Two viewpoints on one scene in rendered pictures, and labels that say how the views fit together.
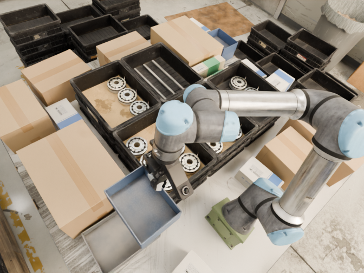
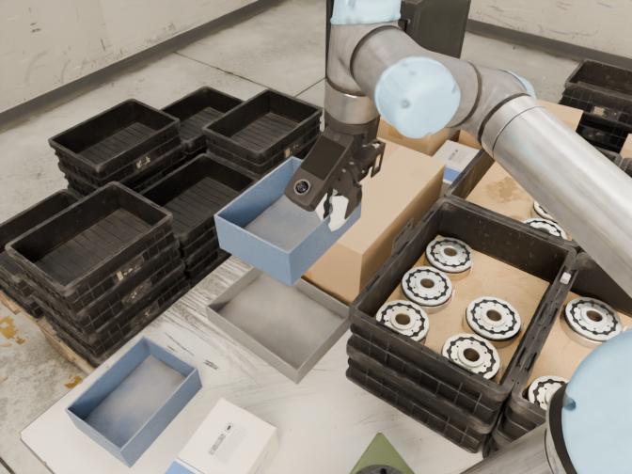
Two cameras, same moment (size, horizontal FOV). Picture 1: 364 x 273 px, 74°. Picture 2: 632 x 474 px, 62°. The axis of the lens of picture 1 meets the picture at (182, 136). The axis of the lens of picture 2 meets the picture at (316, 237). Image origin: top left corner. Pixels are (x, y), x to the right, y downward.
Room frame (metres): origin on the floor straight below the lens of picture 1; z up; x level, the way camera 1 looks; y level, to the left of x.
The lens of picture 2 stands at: (0.23, -0.58, 1.67)
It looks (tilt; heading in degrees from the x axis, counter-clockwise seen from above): 43 degrees down; 86
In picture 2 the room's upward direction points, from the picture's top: straight up
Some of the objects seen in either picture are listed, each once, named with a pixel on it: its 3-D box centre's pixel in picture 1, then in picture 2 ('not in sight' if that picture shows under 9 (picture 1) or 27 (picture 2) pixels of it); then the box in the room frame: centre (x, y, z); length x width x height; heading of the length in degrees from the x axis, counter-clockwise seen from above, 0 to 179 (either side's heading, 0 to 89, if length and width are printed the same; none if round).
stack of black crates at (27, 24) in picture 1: (39, 41); (602, 127); (1.70, 1.44, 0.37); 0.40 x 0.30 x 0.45; 139
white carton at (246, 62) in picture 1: (248, 75); not in sight; (1.37, -0.36, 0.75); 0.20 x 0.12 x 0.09; 47
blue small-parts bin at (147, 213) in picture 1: (142, 204); (291, 215); (0.23, 0.08, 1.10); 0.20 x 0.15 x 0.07; 50
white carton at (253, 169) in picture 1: (258, 179); not in sight; (0.59, -0.43, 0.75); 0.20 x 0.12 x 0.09; 55
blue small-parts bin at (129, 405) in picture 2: not in sight; (137, 397); (-0.08, -0.02, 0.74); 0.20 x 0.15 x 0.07; 53
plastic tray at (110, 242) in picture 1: (122, 235); (279, 315); (0.20, 0.17, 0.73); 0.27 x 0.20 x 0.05; 137
